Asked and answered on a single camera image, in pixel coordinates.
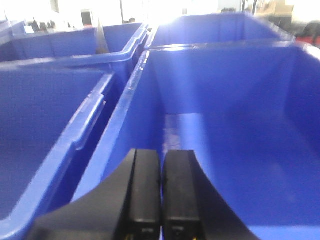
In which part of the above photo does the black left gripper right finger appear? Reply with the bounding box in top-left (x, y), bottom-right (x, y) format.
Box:
top-left (162, 150), bottom-right (258, 240)

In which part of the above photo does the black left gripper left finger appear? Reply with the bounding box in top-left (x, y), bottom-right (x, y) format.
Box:
top-left (27, 149), bottom-right (161, 240)

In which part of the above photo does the blue target bin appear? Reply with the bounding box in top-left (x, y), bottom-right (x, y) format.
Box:
top-left (73, 42), bottom-right (320, 240)

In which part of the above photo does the blue neighbouring bin left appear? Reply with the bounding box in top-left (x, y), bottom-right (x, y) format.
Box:
top-left (0, 67), bottom-right (117, 240)

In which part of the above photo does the blue bin rear left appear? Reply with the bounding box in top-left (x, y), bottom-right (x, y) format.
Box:
top-left (0, 23), bottom-right (148, 78)

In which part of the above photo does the blue bin rear right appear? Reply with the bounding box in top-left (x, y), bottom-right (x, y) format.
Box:
top-left (145, 12), bottom-right (296, 50)

